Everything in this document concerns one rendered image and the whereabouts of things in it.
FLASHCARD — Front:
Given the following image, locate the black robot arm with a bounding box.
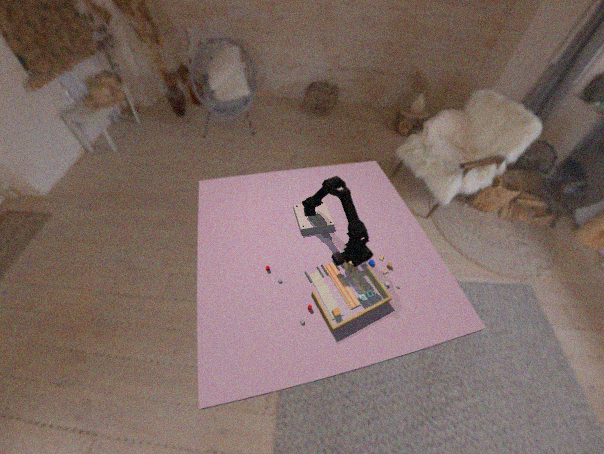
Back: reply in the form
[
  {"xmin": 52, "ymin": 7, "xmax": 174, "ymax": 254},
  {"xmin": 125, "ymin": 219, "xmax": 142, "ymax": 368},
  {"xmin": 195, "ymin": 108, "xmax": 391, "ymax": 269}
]
[{"xmin": 302, "ymin": 176, "xmax": 373, "ymax": 267}]

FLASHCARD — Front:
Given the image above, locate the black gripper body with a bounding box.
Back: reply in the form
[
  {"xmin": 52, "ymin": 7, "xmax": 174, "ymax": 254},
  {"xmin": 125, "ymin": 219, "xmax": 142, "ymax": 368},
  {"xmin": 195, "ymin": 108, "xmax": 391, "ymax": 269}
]
[{"xmin": 331, "ymin": 243, "xmax": 356, "ymax": 266}]

